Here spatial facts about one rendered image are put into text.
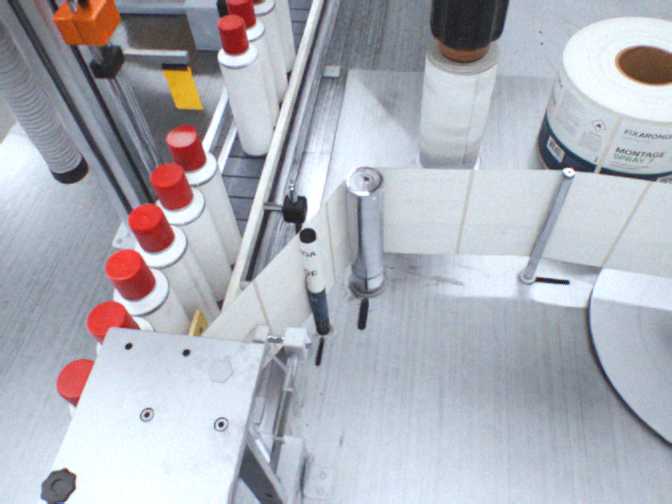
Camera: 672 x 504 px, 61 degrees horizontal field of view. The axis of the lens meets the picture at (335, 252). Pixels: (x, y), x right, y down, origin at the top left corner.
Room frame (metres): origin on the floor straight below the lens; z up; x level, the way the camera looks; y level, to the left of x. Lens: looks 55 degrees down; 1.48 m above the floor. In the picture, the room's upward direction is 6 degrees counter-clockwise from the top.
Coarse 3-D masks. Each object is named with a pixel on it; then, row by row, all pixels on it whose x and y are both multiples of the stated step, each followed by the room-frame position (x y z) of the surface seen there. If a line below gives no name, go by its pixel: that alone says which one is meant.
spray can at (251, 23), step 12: (228, 0) 0.68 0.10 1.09; (240, 0) 0.68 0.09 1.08; (252, 0) 0.68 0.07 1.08; (240, 12) 0.67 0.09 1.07; (252, 12) 0.68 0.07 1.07; (252, 24) 0.67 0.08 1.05; (252, 36) 0.67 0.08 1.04; (264, 36) 0.68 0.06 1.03; (264, 48) 0.67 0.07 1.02; (264, 60) 0.67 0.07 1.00; (264, 72) 0.67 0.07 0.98; (264, 84) 0.66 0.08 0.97; (276, 96) 0.68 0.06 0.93; (276, 108) 0.67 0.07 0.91; (276, 120) 0.67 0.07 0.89
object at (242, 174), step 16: (288, 0) 1.02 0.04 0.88; (304, 0) 1.01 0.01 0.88; (304, 16) 0.96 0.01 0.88; (320, 16) 0.95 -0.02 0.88; (288, 80) 0.78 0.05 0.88; (304, 80) 0.78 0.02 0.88; (288, 128) 0.67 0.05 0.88; (240, 144) 0.64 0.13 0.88; (240, 160) 0.61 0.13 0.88; (256, 160) 0.60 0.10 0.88; (224, 176) 0.58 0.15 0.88; (240, 176) 0.58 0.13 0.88; (256, 176) 0.57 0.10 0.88; (240, 192) 0.54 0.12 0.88; (256, 192) 0.54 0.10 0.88; (272, 192) 0.54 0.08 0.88; (240, 208) 0.51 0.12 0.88; (240, 224) 0.49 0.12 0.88; (256, 256) 0.43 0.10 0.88
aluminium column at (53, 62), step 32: (0, 0) 0.52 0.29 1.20; (32, 0) 0.52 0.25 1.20; (64, 0) 0.56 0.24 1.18; (32, 32) 0.53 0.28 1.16; (32, 64) 0.52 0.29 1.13; (64, 64) 0.52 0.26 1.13; (64, 96) 0.53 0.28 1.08; (96, 128) 0.52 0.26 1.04; (96, 160) 0.52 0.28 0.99; (128, 160) 0.55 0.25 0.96; (128, 192) 0.52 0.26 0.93
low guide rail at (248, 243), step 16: (320, 0) 0.95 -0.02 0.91; (304, 32) 0.86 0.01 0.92; (304, 48) 0.81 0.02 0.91; (304, 64) 0.79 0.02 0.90; (288, 96) 0.70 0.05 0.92; (288, 112) 0.66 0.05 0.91; (272, 144) 0.60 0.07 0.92; (272, 160) 0.57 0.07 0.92; (272, 176) 0.55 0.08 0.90; (256, 208) 0.48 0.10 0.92; (256, 224) 0.46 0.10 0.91; (256, 240) 0.44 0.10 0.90; (240, 256) 0.41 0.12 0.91; (240, 272) 0.38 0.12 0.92; (224, 304) 0.34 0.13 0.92
